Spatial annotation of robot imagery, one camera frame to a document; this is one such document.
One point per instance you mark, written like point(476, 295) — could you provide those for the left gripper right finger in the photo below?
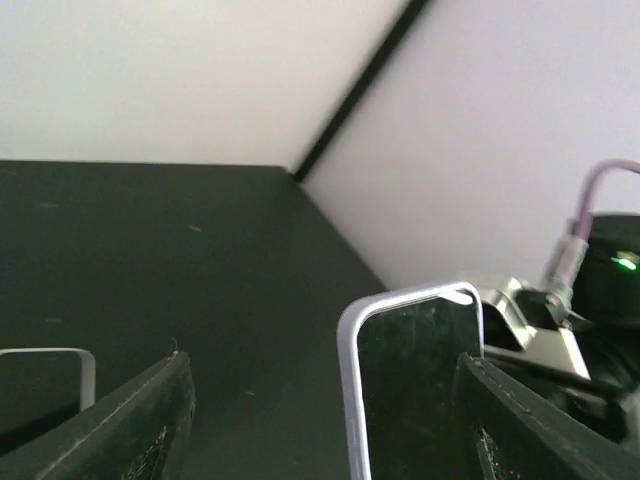
point(509, 432)

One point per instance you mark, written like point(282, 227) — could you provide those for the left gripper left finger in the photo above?
point(139, 431)

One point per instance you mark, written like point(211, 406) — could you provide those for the lavender phone case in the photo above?
point(398, 353)

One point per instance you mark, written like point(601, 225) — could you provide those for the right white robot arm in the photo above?
point(606, 289)

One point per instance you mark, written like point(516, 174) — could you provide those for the right black frame post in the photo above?
point(374, 67)

